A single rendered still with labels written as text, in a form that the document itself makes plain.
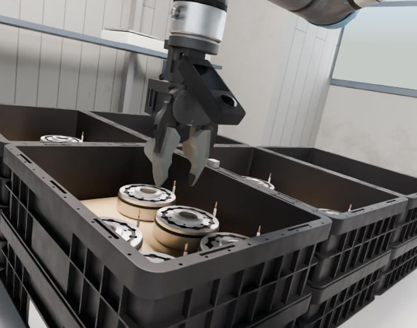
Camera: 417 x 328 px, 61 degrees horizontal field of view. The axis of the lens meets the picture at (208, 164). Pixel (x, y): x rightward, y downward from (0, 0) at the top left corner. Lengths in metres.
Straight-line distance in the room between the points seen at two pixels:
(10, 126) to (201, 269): 0.79
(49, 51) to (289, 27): 1.69
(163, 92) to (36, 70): 2.31
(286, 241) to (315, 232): 0.06
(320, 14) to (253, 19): 2.44
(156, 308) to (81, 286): 0.12
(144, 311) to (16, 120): 0.78
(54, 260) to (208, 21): 0.35
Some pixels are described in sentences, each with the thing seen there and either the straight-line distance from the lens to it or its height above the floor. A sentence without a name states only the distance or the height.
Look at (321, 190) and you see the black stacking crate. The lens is 0.84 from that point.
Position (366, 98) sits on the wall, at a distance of 3.20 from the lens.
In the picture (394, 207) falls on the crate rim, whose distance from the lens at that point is 0.71.
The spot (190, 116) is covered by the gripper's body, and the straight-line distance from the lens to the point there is 0.50.
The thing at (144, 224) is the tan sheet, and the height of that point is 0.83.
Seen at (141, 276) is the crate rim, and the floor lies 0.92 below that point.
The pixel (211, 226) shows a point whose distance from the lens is 0.56.
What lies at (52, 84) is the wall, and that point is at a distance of 2.83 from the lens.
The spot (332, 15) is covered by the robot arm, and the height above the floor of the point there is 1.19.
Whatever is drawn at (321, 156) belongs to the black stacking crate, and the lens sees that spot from 1.18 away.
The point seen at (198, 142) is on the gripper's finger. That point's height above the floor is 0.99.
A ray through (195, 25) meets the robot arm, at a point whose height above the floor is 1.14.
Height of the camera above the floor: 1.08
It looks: 13 degrees down
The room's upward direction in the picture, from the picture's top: 11 degrees clockwise
